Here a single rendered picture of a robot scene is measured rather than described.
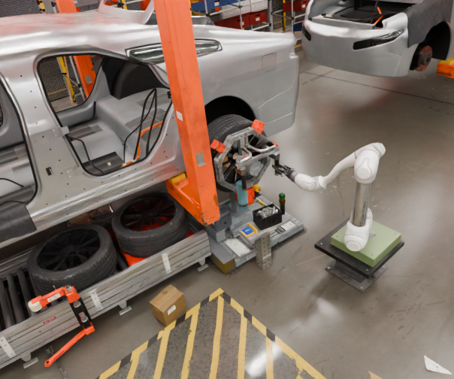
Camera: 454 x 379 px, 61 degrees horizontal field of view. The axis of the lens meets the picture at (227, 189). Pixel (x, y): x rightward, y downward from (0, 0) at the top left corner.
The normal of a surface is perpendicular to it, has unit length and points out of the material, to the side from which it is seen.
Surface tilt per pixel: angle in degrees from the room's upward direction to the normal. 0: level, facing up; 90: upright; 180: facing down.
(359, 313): 0
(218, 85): 90
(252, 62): 90
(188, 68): 90
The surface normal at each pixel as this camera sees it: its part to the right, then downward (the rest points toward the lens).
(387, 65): -0.17, 0.71
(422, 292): -0.11, -0.82
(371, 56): -0.45, 0.53
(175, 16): 0.55, 0.42
